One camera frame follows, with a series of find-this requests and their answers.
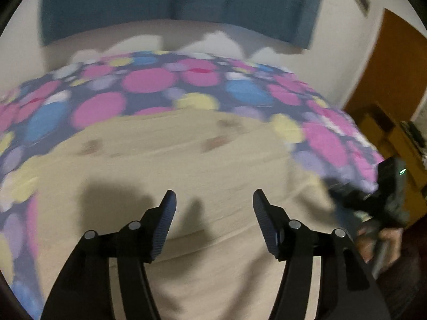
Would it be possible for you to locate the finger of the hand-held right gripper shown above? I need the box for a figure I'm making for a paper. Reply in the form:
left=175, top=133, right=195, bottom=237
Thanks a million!
left=327, top=184, right=379, bottom=215

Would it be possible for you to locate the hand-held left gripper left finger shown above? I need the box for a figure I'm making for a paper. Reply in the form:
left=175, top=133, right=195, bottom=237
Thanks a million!
left=40, top=189, right=177, bottom=320

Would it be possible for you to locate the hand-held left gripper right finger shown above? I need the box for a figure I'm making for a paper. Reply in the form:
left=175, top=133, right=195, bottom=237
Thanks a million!
left=252, top=189, right=392, bottom=320

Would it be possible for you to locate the beige knit garment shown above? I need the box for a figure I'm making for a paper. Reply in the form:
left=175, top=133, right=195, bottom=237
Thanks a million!
left=33, top=108, right=367, bottom=320

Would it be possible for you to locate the person's right forearm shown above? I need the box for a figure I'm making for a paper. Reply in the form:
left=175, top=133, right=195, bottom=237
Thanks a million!
left=377, top=247, right=425, bottom=320

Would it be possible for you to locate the person's right hand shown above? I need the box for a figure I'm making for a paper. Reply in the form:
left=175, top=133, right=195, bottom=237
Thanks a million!
left=358, top=219, right=405, bottom=272

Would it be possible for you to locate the brown wooden door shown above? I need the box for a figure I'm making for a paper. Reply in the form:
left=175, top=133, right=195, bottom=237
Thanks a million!
left=343, top=8, right=427, bottom=121

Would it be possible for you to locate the dotted colourful blanket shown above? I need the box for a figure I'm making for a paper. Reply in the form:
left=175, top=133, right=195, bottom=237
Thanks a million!
left=0, top=51, right=385, bottom=320

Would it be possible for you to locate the beige bed sheet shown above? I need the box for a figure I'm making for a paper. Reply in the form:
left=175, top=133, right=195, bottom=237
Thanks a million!
left=43, top=19, right=302, bottom=74

